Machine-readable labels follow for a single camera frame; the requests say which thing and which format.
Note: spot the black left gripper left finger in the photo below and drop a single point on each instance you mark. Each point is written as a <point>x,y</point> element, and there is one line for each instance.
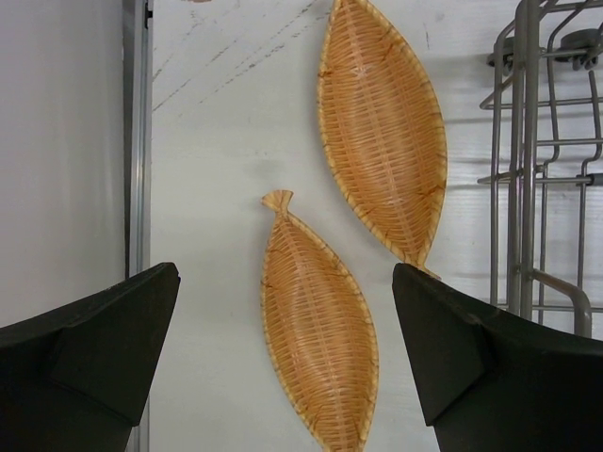
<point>77,378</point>

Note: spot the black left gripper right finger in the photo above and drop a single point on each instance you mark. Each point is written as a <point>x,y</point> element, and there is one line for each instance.
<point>488,380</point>

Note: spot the near fish-shaped woven plate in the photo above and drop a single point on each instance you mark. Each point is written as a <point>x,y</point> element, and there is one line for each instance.
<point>319,332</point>

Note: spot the fish-shaped woven plate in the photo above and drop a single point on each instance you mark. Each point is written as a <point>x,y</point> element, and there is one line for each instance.
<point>382,130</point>
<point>319,332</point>

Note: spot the far fish-shaped woven plate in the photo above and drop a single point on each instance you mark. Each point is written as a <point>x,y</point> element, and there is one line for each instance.
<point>382,130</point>

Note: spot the grey wire dish rack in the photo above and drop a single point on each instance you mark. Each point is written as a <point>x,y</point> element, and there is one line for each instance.
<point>546,111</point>

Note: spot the aluminium table edge rail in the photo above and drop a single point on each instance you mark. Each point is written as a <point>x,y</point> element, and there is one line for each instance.
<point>135,90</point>

